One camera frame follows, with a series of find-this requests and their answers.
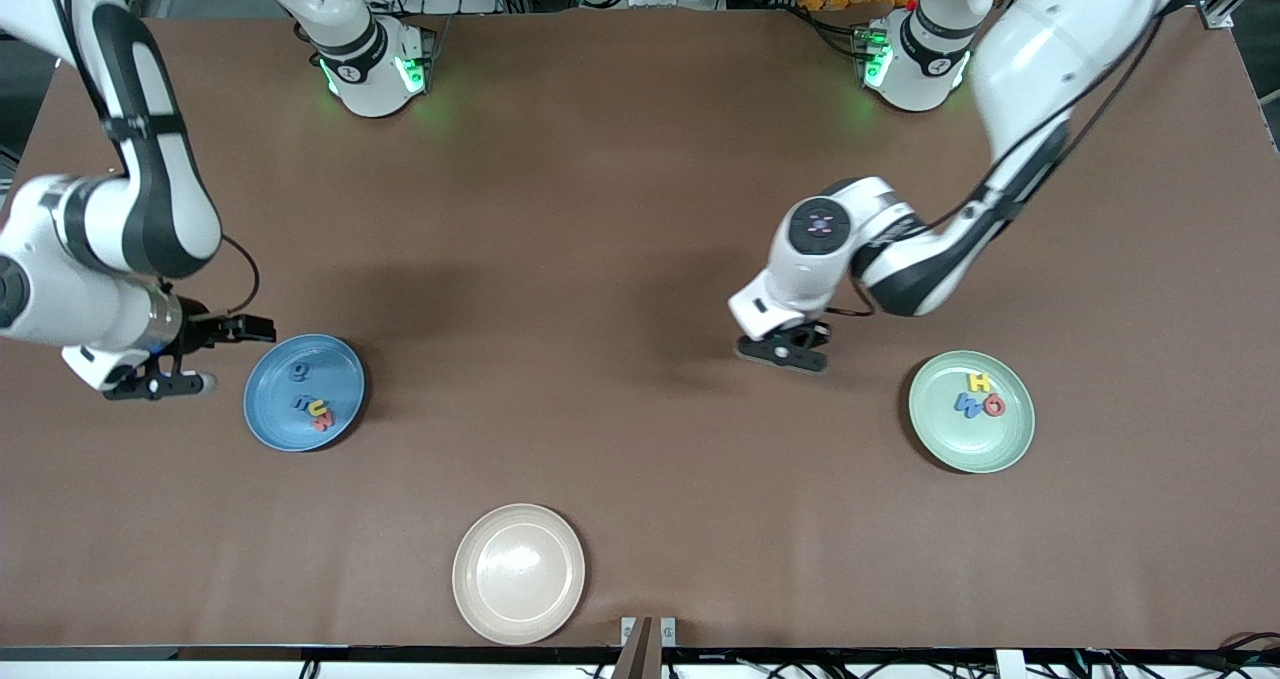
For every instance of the blue plate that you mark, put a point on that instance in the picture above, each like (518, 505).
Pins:
(275, 409)

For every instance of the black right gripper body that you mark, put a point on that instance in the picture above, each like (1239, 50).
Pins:
(203, 331)

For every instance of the metal table corner bracket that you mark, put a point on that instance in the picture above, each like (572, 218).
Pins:
(1220, 17)

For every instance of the red foam letter Q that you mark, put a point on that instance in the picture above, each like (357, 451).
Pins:
(984, 406)

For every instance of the blue foam capital W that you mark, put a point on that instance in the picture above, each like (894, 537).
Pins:
(966, 406)

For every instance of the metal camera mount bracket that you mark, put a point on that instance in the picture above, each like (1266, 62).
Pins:
(648, 649)

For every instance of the red foam small w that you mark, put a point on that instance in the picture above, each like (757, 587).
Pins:
(326, 423)

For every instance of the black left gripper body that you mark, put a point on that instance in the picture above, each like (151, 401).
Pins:
(815, 333)

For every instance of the grey base connector box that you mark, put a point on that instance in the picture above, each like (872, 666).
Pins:
(415, 59)
(872, 54)

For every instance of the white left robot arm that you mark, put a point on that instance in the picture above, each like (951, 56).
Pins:
(1040, 49)

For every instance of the blue foam letter m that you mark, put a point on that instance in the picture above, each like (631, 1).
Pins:
(300, 402)

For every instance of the yellow foam letter H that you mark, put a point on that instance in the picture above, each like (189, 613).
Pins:
(980, 384)

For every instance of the beige plate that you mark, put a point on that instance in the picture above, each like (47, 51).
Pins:
(518, 574)

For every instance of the yellow foam letter u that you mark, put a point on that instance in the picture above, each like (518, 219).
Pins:
(318, 408)

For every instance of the pale green plate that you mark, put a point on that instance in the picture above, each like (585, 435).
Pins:
(970, 449)

